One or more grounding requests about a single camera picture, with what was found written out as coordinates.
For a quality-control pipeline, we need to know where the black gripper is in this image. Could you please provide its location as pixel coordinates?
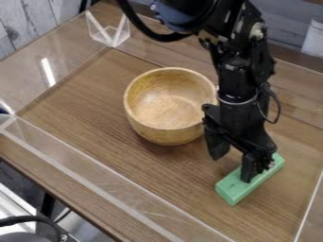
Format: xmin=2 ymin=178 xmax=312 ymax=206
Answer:
xmin=202 ymin=97 xmax=277 ymax=183

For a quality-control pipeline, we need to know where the black cable loop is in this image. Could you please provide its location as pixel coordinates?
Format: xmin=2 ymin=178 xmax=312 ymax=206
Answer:
xmin=0 ymin=215 xmax=69 ymax=242

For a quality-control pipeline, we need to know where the green rectangular block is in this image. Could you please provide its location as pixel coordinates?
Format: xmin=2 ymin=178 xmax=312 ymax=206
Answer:
xmin=216 ymin=153 xmax=286 ymax=206

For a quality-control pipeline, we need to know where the brown wooden bowl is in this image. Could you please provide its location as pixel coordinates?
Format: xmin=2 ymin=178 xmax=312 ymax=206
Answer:
xmin=125 ymin=67 xmax=218 ymax=146

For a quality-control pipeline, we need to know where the clear acrylic front barrier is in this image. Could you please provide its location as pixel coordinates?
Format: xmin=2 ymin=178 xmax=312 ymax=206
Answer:
xmin=0 ymin=107 xmax=236 ymax=242

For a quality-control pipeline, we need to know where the black table leg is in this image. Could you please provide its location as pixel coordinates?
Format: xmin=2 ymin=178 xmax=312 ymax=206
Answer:
xmin=41 ymin=193 xmax=57 ymax=217

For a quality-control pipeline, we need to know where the clear acrylic corner bracket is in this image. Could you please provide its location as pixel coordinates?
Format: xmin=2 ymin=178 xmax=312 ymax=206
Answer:
xmin=85 ymin=10 xmax=131 ymax=48

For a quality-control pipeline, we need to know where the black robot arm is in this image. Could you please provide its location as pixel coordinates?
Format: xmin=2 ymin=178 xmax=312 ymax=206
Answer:
xmin=117 ymin=0 xmax=280 ymax=183

